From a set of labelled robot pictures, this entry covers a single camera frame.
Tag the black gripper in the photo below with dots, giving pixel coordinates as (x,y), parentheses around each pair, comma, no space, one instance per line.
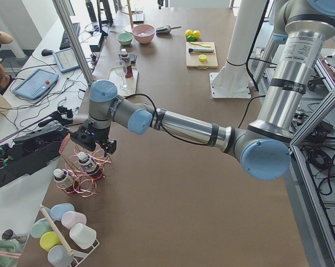
(101,135)

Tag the copper wire bottle basket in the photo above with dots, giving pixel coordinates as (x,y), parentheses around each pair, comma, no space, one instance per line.
(87,185)

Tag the tea bottle white cap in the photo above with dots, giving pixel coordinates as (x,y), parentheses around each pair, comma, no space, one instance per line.
(124,56)

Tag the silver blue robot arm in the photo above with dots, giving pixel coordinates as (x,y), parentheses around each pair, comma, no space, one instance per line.
(178,111)

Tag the tea bottle far one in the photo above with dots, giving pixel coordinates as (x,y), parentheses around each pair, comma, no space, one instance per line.
(90,166)

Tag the tea bottle dark label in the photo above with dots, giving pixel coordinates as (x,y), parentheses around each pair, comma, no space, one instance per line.
(65,181)

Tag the cream rabbit tray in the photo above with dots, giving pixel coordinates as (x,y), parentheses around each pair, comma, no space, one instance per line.
(131,82)

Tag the clear wine glass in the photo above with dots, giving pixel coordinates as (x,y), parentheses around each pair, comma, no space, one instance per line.
(121,71)

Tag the pink plastic cup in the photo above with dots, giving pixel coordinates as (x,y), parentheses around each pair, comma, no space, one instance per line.
(71,218)

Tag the blue plastic cup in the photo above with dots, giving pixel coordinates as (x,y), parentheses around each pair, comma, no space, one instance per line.
(59,210)

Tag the white plastic cup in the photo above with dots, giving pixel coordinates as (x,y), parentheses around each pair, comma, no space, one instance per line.
(83,235)

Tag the blue teach pendant near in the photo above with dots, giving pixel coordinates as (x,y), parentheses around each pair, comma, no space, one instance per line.
(37,84)

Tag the blue teach pendant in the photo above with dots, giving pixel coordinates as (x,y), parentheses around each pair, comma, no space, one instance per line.
(66,60)
(37,84)

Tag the blue teach pendant far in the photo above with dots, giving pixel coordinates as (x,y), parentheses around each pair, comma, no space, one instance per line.
(66,60)

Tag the mint green plastic cup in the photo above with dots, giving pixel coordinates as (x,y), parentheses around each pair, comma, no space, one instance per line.
(40,227)

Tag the green ceramic bowl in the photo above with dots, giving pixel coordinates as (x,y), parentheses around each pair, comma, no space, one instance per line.
(125,38)

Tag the yellow plastic cup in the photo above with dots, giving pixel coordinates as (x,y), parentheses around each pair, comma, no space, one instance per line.
(48,240)

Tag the black computer mouse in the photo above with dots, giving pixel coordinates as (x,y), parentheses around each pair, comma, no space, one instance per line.
(46,52)

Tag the pink bowl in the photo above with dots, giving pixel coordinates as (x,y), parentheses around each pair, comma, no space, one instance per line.
(143,40)

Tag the clear ice cubes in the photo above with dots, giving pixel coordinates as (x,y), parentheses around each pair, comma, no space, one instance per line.
(145,33)

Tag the bamboo cutting board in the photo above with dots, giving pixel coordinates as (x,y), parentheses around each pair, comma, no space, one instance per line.
(192,60)

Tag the grey plastic cup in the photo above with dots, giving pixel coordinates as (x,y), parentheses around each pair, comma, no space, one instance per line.
(59,257)

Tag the steel muddler black tip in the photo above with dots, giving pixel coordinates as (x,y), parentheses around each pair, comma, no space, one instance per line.
(199,50)

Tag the half lemon slice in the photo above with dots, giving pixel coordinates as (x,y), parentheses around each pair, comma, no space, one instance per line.
(202,58)

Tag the steel ice scoop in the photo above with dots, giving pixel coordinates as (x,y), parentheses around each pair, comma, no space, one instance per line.
(166,29)

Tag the yellow plastic knife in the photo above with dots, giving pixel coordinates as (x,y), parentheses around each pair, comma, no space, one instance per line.
(200,44)

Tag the wooden stand with round base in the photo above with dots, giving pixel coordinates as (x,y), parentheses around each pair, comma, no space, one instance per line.
(136,16)

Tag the steel jigger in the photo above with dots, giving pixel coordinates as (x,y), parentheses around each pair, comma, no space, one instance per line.
(9,234)

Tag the upper yellow lemon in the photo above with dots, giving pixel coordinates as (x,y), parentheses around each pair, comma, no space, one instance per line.
(188,33)

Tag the black camera gimbal device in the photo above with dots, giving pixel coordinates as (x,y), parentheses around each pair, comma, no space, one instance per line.
(63,115)

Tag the white wire cup rack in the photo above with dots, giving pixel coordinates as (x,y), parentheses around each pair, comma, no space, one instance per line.
(79,255)

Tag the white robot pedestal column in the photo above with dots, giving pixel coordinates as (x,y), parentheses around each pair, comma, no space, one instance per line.
(232,81)

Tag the grey aluminium post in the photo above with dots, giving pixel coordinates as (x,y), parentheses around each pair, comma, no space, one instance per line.
(63,14)

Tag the aluminium frame truss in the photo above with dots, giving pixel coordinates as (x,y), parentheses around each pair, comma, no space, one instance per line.
(311,182)

